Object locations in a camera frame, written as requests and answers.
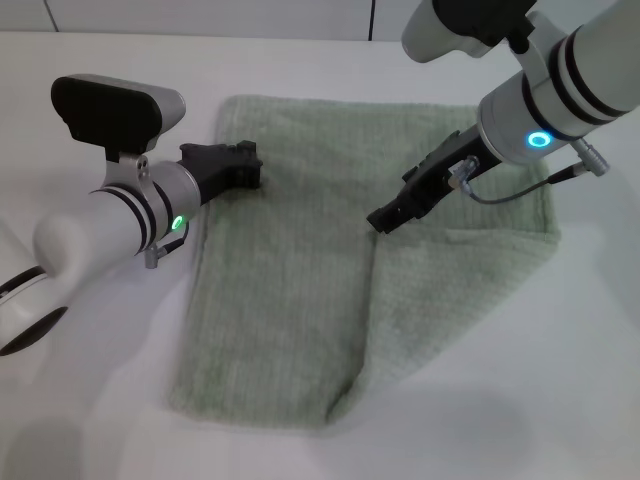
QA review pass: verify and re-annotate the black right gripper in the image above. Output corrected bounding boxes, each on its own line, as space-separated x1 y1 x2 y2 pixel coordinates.
367 127 502 235

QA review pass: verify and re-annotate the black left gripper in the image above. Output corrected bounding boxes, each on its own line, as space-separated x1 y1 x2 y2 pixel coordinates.
178 140 266 207

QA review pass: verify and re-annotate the light green ribbed towel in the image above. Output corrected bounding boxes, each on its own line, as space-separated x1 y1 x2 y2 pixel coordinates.
167 94 561 432

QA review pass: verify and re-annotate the left arm grey cable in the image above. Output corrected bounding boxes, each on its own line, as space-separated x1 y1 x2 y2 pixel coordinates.
143 227 192 270

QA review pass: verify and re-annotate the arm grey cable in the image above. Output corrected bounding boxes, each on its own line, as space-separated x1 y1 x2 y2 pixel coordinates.
448 138 609 205
143 227 192 270

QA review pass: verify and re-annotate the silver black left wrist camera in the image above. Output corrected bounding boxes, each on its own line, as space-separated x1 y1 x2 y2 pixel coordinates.
50 74 188 197

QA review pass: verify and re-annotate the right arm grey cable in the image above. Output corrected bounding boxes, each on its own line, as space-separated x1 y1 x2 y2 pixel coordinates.
448 138 609 205

